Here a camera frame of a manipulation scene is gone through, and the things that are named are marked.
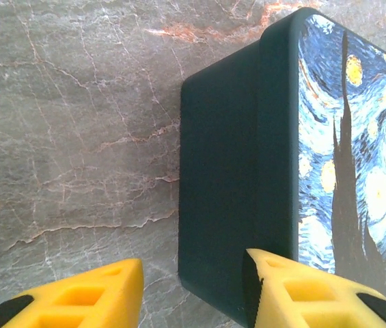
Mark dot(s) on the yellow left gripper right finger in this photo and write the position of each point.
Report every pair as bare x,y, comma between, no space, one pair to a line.
309,297

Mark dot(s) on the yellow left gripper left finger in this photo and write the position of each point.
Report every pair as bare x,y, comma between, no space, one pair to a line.
104,307

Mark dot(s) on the teal starry night tin box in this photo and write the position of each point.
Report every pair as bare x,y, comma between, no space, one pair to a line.
233,153

